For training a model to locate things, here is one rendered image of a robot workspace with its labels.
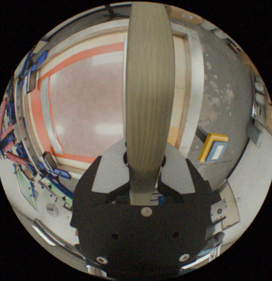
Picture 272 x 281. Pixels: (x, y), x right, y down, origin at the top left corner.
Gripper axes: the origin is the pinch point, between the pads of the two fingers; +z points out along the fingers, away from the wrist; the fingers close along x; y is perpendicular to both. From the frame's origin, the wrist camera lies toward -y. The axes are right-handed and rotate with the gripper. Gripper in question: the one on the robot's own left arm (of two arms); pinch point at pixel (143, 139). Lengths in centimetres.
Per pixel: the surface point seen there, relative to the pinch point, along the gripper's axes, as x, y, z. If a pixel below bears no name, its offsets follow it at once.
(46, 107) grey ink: -36.1, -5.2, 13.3
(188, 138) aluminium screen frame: 12.9, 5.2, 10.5
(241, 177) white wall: 322, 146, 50
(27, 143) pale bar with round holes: -67, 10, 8
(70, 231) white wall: -252, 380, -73
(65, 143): -29.7, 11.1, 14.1
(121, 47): -5.7, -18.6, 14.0
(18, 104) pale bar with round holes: -67, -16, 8
